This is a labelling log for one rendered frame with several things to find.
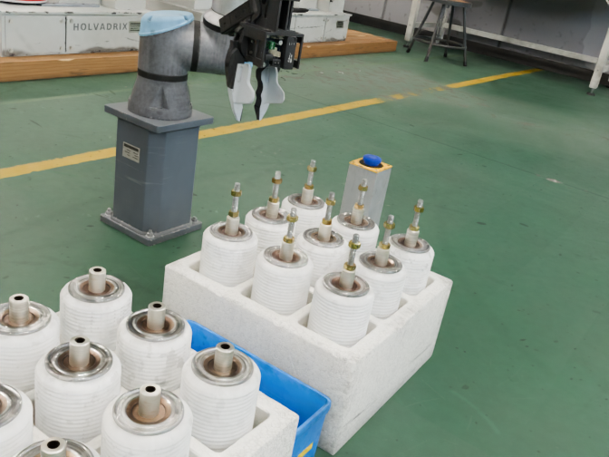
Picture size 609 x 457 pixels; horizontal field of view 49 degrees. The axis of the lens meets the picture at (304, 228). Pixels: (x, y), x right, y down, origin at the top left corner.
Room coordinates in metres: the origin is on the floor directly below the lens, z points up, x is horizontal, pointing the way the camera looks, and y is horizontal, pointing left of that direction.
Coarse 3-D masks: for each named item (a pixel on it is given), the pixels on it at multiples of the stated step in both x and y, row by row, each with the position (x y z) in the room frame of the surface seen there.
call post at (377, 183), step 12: (360, 168) 1.35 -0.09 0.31; (348, 180) 1.36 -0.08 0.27; (360, 180) 1.35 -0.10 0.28; (372, 180) 1.34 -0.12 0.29; (384, 180) 1.37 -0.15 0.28; (348, 192) 1.36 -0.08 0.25; (372, 192) 1.33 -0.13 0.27; (384, 192) 1.38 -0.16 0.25; (348, 204) 1.36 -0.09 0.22; (372, 204) 1.34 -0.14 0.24; (372, 216) 1.35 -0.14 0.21
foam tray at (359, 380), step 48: (192, 288) 0.99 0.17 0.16; (240, 288) 0.98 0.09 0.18; (432, 288) 1.11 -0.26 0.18; (240, 336) 0.93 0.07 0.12; (288, 336) 0.88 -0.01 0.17; (384, 336) 0.91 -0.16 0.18; (432, 336) 1.13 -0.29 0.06; (336, 384) 0.84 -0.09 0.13; (384, 384) 0.96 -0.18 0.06; (336, 432) 0.83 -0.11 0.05
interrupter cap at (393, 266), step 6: (366, 252) 1.06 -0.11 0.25; (372, 252) 1.06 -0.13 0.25; (360, 258) 1.03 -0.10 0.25; (366, 258) 1.03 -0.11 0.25; (372, 258) 1.04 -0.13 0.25; (390, 258) 1.05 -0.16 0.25; (396, 258) 1.05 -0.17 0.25; (366, 264) 1.01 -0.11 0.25; (372, 264) 1.02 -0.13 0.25; (390, 264) 1.03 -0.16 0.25; (396, 264) 1.03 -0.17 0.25; (372, 270) 1.00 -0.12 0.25; (378, 270) 1.00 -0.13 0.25; (384, 270) 1.00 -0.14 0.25; (390, 270) 1.00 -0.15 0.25; (396, 270) 1.01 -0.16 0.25
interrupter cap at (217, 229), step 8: (216, 224) 1.06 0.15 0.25; (224, 224) 1.07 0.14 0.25; (240, 224) 1.08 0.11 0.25; (216, 232) 1.03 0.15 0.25; (224, 232) 1.04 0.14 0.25; (240, 232) 1.05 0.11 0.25; (248, 232) 1.06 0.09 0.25; (224, 240) 1.01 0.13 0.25; (232, 240) 1.01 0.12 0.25; (240, 240) 1.02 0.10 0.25
